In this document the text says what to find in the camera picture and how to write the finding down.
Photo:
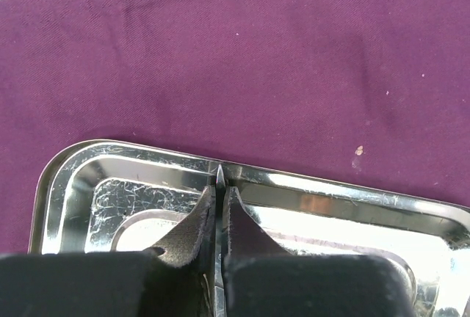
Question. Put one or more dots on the purple cloth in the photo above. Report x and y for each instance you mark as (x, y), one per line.
(371, 92)

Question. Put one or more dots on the steel instrument tray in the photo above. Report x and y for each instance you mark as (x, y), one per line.
(106, 195)

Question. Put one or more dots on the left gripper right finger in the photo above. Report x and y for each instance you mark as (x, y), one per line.
(261, 278)

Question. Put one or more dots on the short steel scissors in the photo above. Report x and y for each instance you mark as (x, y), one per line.
(218, 296)

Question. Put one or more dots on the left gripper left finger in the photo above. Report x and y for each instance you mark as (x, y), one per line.
(167, 279)

